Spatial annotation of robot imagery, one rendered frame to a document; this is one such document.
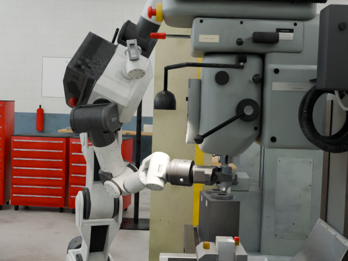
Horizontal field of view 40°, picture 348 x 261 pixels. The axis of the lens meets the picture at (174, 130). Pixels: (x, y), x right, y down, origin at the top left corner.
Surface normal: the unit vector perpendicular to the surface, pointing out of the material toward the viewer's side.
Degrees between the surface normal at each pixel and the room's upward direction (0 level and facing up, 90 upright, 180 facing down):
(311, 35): 90
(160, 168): 59
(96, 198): 81
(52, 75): 90
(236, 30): 90
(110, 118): 84
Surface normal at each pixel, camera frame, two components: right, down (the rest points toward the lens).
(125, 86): 0.34, -0.47
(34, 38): 0.00, 0.05
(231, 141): -0.02, 0.51
